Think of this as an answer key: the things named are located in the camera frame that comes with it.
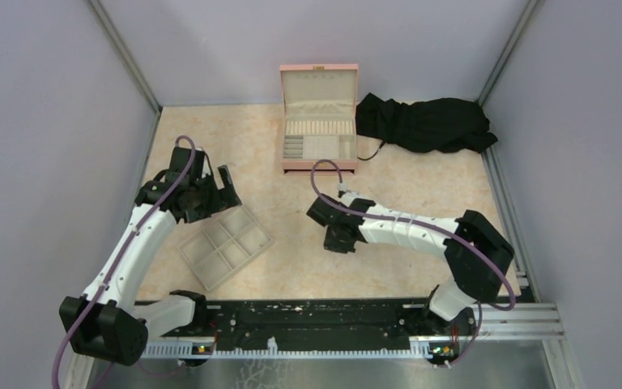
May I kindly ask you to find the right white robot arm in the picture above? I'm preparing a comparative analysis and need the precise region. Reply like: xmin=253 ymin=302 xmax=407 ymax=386
xmin=211 ymin=168 xmax=500 ymax=300

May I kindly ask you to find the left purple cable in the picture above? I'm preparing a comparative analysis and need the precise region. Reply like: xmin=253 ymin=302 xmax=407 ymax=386
xmin=50 ymin=135 xmax=197 ymax=389

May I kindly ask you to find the pink jewelry box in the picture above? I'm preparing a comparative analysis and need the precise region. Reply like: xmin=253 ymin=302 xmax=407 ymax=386
xmin=279 ymin=63 xmax=359 ymax=174

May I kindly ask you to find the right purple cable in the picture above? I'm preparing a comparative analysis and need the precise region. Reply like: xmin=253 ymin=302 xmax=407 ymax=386
xmin=310 ymin=159 xmax=517 ymax=366

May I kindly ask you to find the grey divided drawer tray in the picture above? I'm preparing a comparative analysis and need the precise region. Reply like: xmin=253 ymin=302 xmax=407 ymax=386
xmin=178 ymin=206 xmax=273 ymax=292

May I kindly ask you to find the purple cable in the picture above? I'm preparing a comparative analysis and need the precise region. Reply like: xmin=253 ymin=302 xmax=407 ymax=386
xmin=310 ymin=159 xmax=517 ymax=366
xmin=50 ymin=135 xmax=197 ymax=389

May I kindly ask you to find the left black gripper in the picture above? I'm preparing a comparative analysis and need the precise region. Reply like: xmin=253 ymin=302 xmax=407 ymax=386
xmin=186 ymin=165 xmax=241 ymax=223

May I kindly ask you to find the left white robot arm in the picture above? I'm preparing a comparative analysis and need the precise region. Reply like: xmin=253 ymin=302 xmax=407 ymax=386
xmin=59 ymin=146 xmax=241 ymax=366

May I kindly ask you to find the black cloth bag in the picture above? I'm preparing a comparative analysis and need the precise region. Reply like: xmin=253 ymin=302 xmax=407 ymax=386
xmin=356 ymin=93 xmax=498 ymax=153

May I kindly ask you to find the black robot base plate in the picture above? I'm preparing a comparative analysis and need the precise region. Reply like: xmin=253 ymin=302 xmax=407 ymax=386
xmin=165 ymin=297 xmax=476 ymax=356

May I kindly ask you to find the white cable duct strip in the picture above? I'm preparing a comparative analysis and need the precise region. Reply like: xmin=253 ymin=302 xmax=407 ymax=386
xmin=140 ymin=339 xmax=433 ymax=361

